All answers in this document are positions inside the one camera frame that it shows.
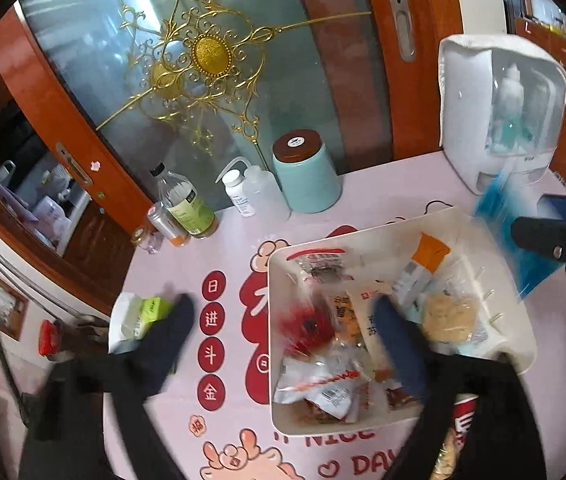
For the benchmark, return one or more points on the translucent squeeze bottle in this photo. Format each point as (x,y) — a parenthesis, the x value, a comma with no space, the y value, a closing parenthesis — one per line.
(263,192)

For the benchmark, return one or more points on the pink printed tablecloth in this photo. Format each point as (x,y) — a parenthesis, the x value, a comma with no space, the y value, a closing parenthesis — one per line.
(233,240)

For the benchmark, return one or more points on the white packet with red label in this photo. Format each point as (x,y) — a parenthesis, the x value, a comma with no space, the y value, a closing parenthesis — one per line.
(358,320)

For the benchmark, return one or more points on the small jar with orange base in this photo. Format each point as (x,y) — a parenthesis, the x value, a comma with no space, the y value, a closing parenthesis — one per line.
(165,222)

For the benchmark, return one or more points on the clear packet with barcode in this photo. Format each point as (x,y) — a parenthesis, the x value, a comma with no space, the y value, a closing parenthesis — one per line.
(323,265)

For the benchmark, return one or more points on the small clear glass bottle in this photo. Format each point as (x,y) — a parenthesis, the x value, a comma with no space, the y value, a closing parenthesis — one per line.
(150,242)

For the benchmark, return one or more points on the teal canister with brown lid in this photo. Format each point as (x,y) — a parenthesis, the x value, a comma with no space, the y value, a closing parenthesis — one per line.
(305,170)

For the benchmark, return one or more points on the green tissue pack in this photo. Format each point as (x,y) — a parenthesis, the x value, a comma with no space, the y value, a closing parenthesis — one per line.
(135,320)

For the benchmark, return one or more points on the white pill bottle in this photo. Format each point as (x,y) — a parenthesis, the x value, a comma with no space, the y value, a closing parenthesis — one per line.
(238,192)

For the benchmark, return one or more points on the white plastic storage box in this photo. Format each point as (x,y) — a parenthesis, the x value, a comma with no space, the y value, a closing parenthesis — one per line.
(468,230)

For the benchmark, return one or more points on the red white snack packet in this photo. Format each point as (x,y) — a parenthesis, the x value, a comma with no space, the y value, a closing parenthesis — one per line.
(464,422)

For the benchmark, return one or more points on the clear packet of tan snack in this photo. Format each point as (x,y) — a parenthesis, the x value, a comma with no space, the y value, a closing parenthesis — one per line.
(450,315)

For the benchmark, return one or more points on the blue snack packet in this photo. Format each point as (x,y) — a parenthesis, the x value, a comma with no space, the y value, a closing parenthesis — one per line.
(498,215)

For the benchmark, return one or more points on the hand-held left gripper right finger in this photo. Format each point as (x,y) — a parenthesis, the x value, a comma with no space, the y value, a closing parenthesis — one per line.
(398,345)

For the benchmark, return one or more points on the frosted glass door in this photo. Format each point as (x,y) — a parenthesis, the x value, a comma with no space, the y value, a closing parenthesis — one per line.
(88,60)

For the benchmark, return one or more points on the white orange snack packet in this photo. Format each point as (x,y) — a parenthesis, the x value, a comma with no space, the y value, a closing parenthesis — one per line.
(423,260)

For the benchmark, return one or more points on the gold door ornament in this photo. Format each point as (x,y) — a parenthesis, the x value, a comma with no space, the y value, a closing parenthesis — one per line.
(203,55)

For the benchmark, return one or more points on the white cosmetic organizer case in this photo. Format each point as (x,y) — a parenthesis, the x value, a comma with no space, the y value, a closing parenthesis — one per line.
(503,110)

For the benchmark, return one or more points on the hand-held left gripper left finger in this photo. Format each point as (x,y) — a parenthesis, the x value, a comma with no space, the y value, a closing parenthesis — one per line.
(173,330)

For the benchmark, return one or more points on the wooden picture frame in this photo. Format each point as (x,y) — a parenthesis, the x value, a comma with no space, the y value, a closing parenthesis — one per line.
(8,305)

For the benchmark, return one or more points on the glass bottle with green label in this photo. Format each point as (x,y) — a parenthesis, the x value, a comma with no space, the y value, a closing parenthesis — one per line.
(188,205)

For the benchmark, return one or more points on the red container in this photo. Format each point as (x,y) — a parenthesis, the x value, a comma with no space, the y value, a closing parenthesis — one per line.
(48,340)

